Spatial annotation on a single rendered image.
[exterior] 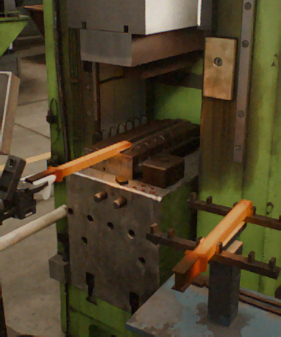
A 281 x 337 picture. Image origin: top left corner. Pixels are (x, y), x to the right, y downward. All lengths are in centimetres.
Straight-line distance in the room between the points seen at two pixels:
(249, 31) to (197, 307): 75
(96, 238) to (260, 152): 60
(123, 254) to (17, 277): 127
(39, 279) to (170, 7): 173
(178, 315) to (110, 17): 84
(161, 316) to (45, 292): 142
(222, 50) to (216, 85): 10
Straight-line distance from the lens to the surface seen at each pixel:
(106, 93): 188
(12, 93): 188
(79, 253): 185
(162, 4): 155
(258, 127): 153
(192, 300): 146
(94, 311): 193
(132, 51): 153
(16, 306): 269
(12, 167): 135
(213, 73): 153
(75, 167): 151
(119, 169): 166
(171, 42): 170
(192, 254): 111
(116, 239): 169
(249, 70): 150
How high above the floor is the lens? 156
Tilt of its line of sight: 20 degrees down
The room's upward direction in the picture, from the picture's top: straight up
